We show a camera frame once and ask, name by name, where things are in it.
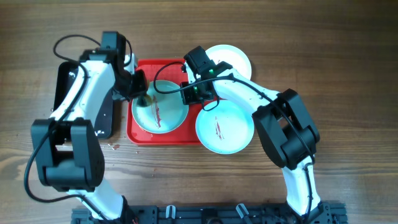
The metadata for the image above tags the green yellow sponge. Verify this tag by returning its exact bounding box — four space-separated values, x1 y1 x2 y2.
137 95 152 107

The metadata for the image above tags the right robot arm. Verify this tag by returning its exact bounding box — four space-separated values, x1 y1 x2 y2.
183 46 320 220

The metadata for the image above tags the red plastic tray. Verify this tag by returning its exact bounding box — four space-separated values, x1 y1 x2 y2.
126 59 201 146

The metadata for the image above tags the black rectangular tray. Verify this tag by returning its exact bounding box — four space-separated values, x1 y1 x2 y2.
53 62 114 139

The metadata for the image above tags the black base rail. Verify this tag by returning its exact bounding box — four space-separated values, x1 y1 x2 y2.
70 202 348 224

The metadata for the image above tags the white plate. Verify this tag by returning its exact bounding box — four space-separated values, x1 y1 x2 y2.
132 82 189 134
195 100 254 154
206 44 252 80

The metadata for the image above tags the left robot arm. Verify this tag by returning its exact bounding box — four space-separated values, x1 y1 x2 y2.
24 31 149 223

